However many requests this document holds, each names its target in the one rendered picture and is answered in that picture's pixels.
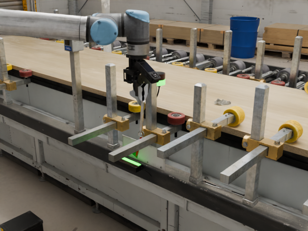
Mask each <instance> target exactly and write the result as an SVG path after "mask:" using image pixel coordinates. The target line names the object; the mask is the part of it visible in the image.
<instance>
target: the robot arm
mask: <svg viewBox="0 0 308 231"><path fill-rule="evenodd" d="M149 23H150V21H149V14H148V13H147V12H146V11H140V10H126V12H125V13H122V14H121V13H94V14H93V15H92V16H74V15H63V14H53V13H42V12H32V11H17V10H7V9H0V34H4V35H15V36H26V37H37V38H49V39H64V40H75V41H85V42H91V43H97V44H99V45H109V44H111V43H113V42H114V41H115V40H116V38H117V37H126V44H127V54H126V57H127V58H129V67H126V69H123V78H124V82H127V83H129V84H132V83H133V90H131V91H130V92H129V94H130V95H131V96H132V97H133V98H135V99H136V100H137V103H138V104H139V105H140V106H141V100H143V101H145V99H146V97H147V95H148V92H149V88H150V83H151V84H153V83H158V82H159V80H160V79H161V77H160V76H159V75H158V73H157V72H156V71H155V70H154V69H153V68H152V67H151V66H150V65H149V64H148V63H147V62H146V60H144V59H146V58H147V55H148V54H149ZM125 73H126V78H125Z"/></svg>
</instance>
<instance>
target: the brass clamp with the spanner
mask: <svg viewBox="0 0 308 231"><path fill-rule="evenodd" d="M162 130H163V129H160V128H156V129H153V130H149V129H146V126H143V132H144V136H143V137H145V136H147V135H150V134H154V135H157V142H155V143H157V144H160V145H162V146H164V145H166V144H168V143H170V134H171V132H169V131H166V132H167V133H165V134H163V133H162Z"/></svg>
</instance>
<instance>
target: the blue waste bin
mask: <svg viewBox="0 0 308 231"><path fill-rule="evenodd" d="M260 23H261V20H260V18H259V17H249V16H235V17H230V30H231V31H232V41H231V57H234V58H240V59H248V58H253V57H254V54H255V48H256V42H257V36H258V31H259V26H260Z"/></svg>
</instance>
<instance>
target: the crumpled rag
mask: <svg viewBox="0 0 308 231"><path fill-rule="evenodd" d="M214 102H215V103H214V104H216V105H230V104H231V101H226V100H223V99H222V100H220V99H219V98H218V99H217V100H216V101H214Z"/></svg>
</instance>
